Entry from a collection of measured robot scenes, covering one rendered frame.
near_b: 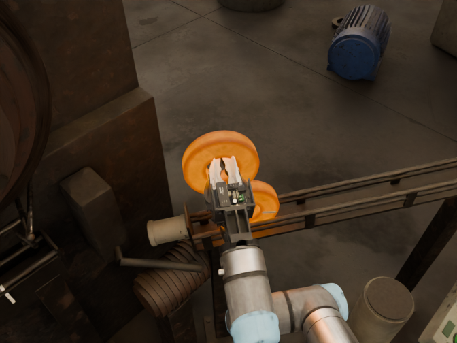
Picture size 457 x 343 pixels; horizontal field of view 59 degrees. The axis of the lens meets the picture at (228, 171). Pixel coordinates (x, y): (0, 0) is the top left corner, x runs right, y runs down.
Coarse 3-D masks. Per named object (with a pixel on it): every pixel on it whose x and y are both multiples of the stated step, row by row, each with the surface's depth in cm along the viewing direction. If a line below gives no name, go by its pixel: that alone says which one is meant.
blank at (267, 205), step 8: (256, 184) 88; (264, 184) 89; (256, 192) 87; (264, 192) 87; (272, 192) 89; (256, 200) 89; (264, 200) 89; (272, 200) 90; (256, 208) 94; (264, 208) 92; (272, 208) 92; (256, 216) 94; (264, 216) 94; (272, 216) 94
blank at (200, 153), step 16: (192, 144) 78; (208, 144) 75; (224, 144) 76; (240, 144) 77; (192, 160) 77; (208, 160) 78; (240, 160) 80; (256, 160) 80; (192, 176) 80; (224, 176) 84
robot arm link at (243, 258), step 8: (232, 248) 67; (240, 248) 66; (248, 248) 66; (256, 248) 67; (224, 256) 67; (232, 256) 66; (240, 256) 65; (248, 256) 65; (256, 256) 66; (224, 264) 66; (232, 264) 65; (240, 264) 65; (248, 264) 65; (256, 264) 65; (264, 264) 67; (224, 272) 66; (232, 272) 65; (240, 272) 64
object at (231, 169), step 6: (222, 162) 80; (228, 162) 79; (234, 162) 74; (228, 168) 78; (234, 168) 75; (228, 174) 78; (234, 174) 76; (228, 180) 77; (234, 180) 77; (240, 180) 77
